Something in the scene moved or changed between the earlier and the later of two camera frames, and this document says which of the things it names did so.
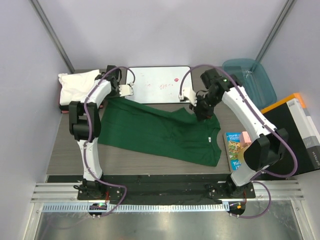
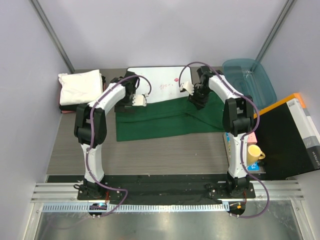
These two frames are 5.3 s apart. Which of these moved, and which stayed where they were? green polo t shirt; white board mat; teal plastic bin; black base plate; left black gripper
Moved: left black gripper; green polo t shirt
Stayed: black base plate; white board mat; teal plastic bin
